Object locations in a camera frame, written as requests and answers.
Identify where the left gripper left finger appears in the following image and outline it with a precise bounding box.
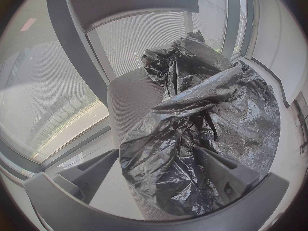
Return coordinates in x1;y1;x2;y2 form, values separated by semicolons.
52;149;120;204

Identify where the grey padded white-framed chair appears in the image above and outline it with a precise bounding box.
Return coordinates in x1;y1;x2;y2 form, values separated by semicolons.
68;0;200;222

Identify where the black plastic bag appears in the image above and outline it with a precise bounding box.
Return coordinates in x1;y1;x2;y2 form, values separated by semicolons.
119;29;281;217

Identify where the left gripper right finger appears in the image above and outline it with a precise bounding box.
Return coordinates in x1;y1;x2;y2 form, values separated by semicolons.
194;146;262;205

